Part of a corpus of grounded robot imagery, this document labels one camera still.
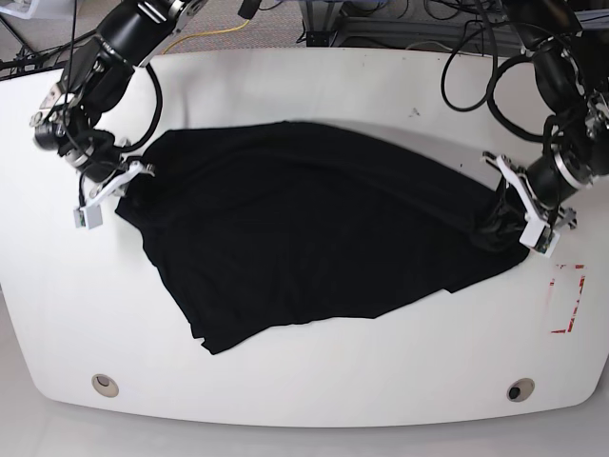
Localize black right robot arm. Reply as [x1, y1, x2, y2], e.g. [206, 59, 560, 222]
[30, 1, 205, 193]

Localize table grommet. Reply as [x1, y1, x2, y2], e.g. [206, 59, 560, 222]
[91, 374, 119, 398]
[506, 378, 535, 403]

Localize left table grommet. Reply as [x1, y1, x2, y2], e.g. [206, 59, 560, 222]
[91, 374, 119, 398]

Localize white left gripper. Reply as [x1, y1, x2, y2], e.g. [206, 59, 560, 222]
[482, 151, 579, 233]

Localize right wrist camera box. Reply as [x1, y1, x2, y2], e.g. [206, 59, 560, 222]
[73, 206, 103, 229]

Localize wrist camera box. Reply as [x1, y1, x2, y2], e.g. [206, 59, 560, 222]
[73, 206, 103, 229]
[520, 219, 560, 257]

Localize black T-shirt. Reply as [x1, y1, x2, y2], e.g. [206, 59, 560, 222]
[116, 122, 529, 355]

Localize right table grommet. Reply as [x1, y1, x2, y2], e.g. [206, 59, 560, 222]
[506, 378, 535, 403]

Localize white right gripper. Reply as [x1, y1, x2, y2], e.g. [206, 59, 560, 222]
[78, 137, 155, 208]

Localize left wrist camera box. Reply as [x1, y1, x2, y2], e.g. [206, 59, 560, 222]
[520, 219, 560, 257]

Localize yellow cable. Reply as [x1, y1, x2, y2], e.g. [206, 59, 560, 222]
[166, 17, 251, 51]

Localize red tape marking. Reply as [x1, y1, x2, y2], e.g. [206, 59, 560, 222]
[546, 264, 586, 334]

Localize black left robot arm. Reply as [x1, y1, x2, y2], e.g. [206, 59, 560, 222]
[447, 1, 608, 229]

